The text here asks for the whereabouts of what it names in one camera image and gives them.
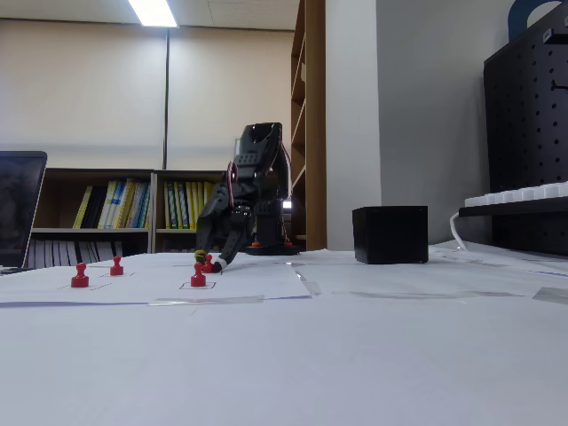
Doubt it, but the red bead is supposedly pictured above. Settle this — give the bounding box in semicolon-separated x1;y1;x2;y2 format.
70;262;91;289

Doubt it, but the black open box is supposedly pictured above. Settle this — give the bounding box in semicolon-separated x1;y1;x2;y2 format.
351;205;430;266

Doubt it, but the row of yellow binders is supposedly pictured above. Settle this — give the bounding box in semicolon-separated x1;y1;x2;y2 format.
162;180;219;231

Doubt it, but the low wooden bookshelf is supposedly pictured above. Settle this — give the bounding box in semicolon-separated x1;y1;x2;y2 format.
28;167;155;270
152;169;232;255

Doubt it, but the paper sheet with drawn squares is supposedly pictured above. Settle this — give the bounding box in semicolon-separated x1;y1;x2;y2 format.
0;251;312;308

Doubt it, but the row of colourful books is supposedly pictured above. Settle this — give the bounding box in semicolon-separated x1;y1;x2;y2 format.
72;177;153;231

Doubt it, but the tall wooden shelf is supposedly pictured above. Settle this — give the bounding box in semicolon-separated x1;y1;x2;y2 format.
289;0;328;252

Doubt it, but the white paper table cover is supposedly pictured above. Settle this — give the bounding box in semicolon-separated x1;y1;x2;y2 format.
0;241;568;426

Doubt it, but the row of white books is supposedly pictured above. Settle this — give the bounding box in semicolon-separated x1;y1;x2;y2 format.
27;239;124;270

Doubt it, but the black laptop screen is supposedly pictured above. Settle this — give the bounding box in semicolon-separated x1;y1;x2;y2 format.
0;150;48;275

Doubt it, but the ceiling light panel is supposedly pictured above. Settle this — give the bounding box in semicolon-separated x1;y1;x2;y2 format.
127;0;181;29

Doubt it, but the black shelf ledge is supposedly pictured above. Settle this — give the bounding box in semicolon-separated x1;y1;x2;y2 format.
457;202;568;219

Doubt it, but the white power strip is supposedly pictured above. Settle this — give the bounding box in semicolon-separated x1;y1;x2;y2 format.
463;180;568;209

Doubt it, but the black pegboard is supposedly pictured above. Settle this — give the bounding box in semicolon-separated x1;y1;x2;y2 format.
482;3;568;258

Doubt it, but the blue round object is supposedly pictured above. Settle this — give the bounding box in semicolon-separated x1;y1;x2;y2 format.
507;0;565;42

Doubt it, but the red white servo cable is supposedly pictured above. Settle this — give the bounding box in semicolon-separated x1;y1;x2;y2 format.
226;160;238;210

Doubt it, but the black wall conduit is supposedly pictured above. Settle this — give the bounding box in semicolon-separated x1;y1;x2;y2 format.
161;27;172;170

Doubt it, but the white power cable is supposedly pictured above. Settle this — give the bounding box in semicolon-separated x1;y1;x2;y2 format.
448;209;472;252

